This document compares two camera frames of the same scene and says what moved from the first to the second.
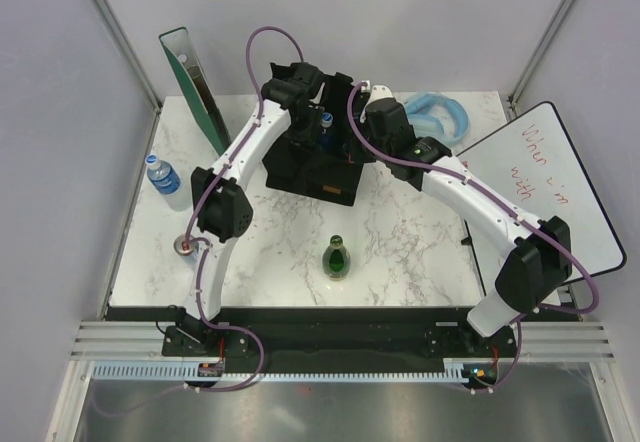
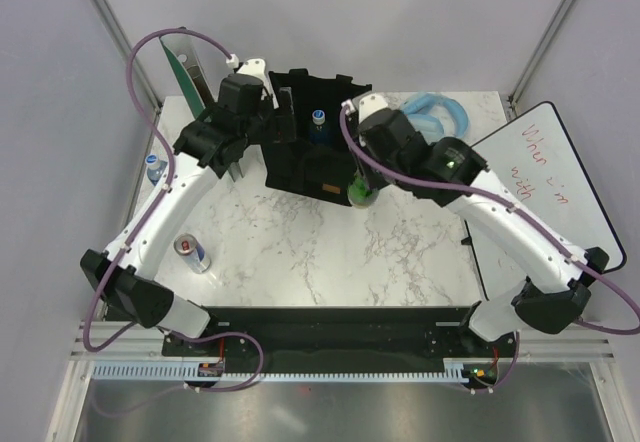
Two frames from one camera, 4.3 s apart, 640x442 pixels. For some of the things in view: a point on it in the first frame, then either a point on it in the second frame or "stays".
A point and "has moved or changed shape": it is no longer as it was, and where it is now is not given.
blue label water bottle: (326, 122) has moved or changed shape
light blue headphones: (428, 125) stays
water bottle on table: (161, 175) stays
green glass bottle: (336, 260) → (360, 194)
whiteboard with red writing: (533, 164) stays
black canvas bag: (330, 170) stays
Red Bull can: (187, 250) stays
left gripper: (308, 138) → (283, 128)
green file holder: (188, 71) stays
